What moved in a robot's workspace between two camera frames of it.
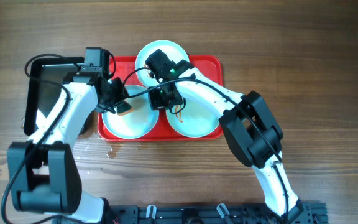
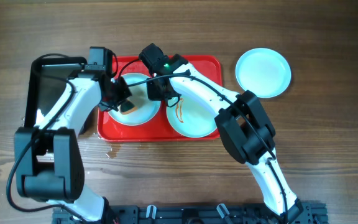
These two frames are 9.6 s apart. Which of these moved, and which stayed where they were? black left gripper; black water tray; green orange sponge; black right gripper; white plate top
Moved: white plate top
Stayed: black left gripper; black right gripper; black water tray; green orange sponge
